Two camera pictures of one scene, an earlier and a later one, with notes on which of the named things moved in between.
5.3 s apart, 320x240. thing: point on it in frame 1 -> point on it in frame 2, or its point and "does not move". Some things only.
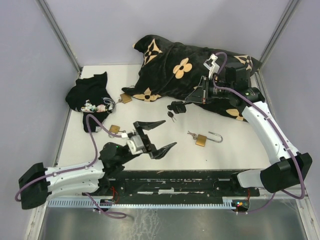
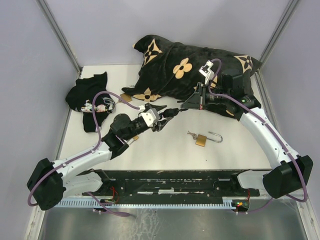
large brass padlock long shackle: [201, 140] does not move
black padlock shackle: [178, 107] -> [170, 112]
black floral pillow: [170, 70] does not move
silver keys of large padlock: [194, 135] does not move
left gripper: [150, 148] -> [160, 124]
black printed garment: [91, 95] does not move
